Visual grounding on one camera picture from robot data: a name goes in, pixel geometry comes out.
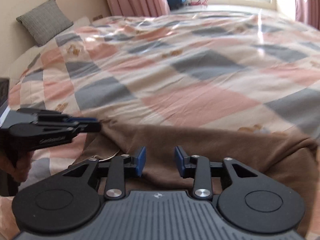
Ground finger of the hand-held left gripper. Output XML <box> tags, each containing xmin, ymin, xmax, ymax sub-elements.
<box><xmin>8</xmin><ymin>118</ymin><xmax>102</xmax><ymax>135</ymax></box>
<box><xmin>16</xmin><ymin>108</ymin><xmax>85</xmax><ymax>124</ymax></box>

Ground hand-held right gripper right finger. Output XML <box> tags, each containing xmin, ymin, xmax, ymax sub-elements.
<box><xmin>174</xmin><ymin>145</ymin><xmax>259</xmax><ymax>200</ymax></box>

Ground grey woven pillow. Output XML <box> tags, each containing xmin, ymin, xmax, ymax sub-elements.
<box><xmin>16</xmin><ymin>0</ymin><xmax>74</xmax><ymax>47</ymax></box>

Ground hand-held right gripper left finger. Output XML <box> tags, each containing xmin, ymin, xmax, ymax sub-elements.
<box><xmin>64</xmin><ymin>146</ymin><xmax>147</xmax><ymax>200</ymax></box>

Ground checked pink grey duvet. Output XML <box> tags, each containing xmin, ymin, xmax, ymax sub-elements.
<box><xmin>0</xmin><ymin>11</ymin><xmax>320</xmax><ymax>240</ymax></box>

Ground person's left hand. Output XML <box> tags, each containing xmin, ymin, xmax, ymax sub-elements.
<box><xmin>0</xmin><ymin>152</ymin><xmax>32</xmax><ymax>183</ymax></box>

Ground brown garment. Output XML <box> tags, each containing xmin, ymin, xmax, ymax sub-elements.
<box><xmin>67</xmin><ymin>120</ymin><xmax>320</xmax><ymax>239</ymax></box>

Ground red plastic hanger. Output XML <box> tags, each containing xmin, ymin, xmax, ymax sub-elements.
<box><xmin>187</xmin><ymin>0</ymin><xmax>209</xmax><ymax>7</ymax></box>

